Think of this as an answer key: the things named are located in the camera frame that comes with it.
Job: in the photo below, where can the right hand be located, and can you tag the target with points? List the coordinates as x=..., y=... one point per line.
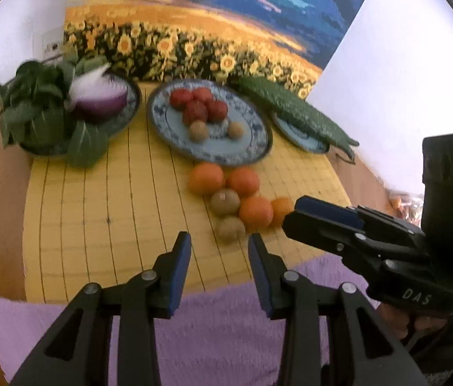
x=400, y=321

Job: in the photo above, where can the red fruit front right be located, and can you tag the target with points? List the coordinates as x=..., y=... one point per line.
x=217, y=111

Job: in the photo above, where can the green bitter cucumber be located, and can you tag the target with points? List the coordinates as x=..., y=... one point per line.
x=275, y=98

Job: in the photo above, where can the blue white left plate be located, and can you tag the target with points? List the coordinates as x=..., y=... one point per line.
x=111, y=119

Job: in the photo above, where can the red fruit back right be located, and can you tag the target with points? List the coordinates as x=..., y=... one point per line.
x=202, y=94

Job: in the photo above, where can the blue white centre plate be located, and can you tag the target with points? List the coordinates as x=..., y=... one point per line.
x=244, y=137

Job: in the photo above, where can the yellow go board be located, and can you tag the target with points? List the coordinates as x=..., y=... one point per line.
x=110, y=222

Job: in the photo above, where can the blue white right plate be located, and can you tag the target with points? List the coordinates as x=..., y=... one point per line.
x=299, y=138

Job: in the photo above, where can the small orange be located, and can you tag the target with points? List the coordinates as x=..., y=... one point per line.
x=206, y=179

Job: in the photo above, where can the purple fuzzy cloth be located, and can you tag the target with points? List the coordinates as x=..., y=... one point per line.
x=220, y=337

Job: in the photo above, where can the halved red onion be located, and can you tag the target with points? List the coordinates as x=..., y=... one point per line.
x=97, y=96

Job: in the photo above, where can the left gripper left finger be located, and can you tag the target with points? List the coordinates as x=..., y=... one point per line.
x=75, y=350

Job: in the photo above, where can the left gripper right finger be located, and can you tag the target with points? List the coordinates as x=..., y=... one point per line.
x=332, y=336

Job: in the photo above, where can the white wall socket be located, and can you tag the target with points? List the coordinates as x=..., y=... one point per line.
x=51, y=43

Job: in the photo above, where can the green leafy vegetable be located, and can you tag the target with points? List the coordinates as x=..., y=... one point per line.
x=37, y=109

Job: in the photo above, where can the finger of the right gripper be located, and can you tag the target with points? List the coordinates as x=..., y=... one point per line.
x=337, y=235
x=319, y=208

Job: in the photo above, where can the red fruit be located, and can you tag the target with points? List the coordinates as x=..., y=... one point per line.
x=195, y=110
x=202, y=94
x=217, y=111
x=179, y=98

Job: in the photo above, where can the blue white plate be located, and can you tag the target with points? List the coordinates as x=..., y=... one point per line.
x=244, y=137
x=299, y=138
x=111, y=119

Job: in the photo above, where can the kiwi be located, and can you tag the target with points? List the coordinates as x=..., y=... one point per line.
x=225, y=202
x=198, y=131
x=230, y=229
x=235, y=130

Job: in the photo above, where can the red fruit back left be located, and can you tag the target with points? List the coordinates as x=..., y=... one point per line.
x=179, y=98

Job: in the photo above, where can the sunflower field painting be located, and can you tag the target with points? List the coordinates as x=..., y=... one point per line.
x=287, y=41

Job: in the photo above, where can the large orange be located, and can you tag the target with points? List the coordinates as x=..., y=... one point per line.
x=281, y=208

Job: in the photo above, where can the red fruit front left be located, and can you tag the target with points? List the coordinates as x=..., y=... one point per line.
x=195, y=110

